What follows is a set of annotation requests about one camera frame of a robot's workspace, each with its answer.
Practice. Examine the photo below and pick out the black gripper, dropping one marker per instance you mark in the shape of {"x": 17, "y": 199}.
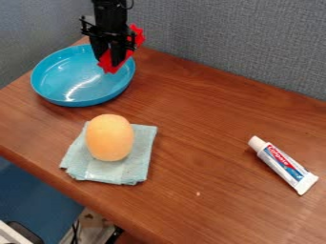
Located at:
{"x": 106, "y": 27}

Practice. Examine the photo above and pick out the red rectangular block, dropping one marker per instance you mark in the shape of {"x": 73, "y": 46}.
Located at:
{"x": 130, "y": 47}

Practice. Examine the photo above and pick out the blue plastic plate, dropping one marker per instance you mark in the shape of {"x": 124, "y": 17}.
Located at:
{"x": 69, "y": 79}

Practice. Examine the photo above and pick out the orange egg-shaped object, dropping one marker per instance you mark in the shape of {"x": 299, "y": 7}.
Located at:
{"x": 110, "y": 137}

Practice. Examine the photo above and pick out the light blue folded cloth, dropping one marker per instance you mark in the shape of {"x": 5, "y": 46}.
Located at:
{"x": 126, "y": 172}

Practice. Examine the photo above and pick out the white toothpaste tube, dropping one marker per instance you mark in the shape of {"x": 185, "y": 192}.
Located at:
{"x": 284, "y": 165}

